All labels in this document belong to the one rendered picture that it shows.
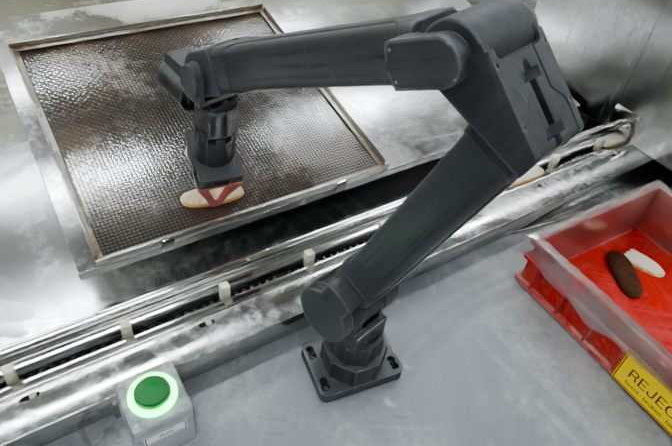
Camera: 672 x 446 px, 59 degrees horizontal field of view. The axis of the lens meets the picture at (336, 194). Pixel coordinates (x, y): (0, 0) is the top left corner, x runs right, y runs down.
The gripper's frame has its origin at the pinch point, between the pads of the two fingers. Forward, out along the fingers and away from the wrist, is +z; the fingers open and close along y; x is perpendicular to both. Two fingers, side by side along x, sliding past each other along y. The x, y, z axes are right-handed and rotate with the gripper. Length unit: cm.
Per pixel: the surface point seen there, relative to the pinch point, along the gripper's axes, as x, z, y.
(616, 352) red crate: 46, -4, 44
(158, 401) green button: -14.4, -5.0, 31.7
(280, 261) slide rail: 7.4, 3.4, 12.8
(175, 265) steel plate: -7.3, 7.9, 6.7
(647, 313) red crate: 60, 0, 39
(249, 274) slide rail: 2.1, 3.4, 13.8
